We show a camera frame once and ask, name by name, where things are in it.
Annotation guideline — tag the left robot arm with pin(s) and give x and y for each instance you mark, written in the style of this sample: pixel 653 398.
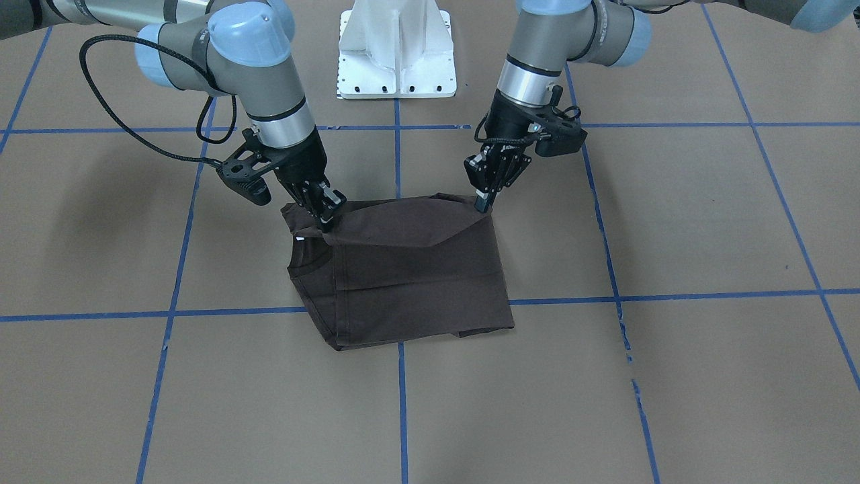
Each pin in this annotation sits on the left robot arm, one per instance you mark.
pixel 550 34

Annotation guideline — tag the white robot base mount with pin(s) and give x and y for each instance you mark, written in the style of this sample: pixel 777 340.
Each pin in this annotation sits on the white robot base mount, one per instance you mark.
pixel 396 49

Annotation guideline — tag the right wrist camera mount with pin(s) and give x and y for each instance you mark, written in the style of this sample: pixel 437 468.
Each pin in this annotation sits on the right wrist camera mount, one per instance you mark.
pixel 244 169

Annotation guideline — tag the dark brown t-shirt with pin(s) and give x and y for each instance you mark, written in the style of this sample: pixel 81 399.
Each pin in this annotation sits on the dark brown t-shirt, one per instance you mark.
pixel 396 270

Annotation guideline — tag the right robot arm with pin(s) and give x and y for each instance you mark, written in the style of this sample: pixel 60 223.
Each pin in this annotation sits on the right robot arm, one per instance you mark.
pixel 240 49

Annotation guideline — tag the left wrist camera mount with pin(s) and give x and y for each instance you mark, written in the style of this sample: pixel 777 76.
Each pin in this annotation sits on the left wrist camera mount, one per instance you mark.
pixel 560 131

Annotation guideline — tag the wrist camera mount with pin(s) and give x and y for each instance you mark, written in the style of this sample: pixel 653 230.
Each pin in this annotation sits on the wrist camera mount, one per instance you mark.
pixel 244 169
pixel 560 131

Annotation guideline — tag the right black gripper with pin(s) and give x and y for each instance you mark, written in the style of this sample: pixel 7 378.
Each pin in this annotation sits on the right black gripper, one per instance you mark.
pixel 299 161

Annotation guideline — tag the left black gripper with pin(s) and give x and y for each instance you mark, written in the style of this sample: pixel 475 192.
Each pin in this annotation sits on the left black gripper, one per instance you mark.
pixel 505 126

